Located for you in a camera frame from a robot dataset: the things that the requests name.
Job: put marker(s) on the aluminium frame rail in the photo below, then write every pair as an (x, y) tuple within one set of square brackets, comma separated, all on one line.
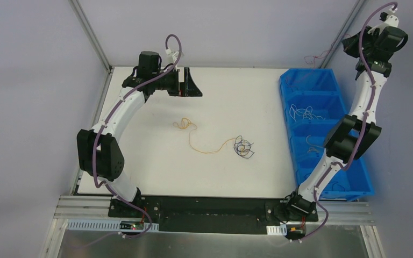
[(96, 207)]

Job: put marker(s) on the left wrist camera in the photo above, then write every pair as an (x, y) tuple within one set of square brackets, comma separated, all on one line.
[(171, 53)]

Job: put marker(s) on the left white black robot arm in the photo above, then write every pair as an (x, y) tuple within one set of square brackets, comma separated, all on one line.
[(98, 148)]

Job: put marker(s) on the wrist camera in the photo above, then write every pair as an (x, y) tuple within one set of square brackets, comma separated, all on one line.
[(171, 53), (388, 18)]

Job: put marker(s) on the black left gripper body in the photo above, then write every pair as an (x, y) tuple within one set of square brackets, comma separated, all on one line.
[(182, 82)]

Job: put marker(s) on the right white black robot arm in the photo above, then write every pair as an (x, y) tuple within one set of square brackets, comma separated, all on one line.
[(357, 130)]

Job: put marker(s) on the blue plastic compartment bin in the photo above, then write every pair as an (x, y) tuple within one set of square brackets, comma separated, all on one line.
[(312, 104)]

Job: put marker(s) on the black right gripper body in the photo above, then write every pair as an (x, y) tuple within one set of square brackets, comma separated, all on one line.
[(351, 44)]

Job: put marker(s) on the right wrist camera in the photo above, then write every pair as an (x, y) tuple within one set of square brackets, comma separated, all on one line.
[(388, 18)]

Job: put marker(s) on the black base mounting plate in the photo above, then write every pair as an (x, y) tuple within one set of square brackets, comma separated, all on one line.
[(212, 214)]

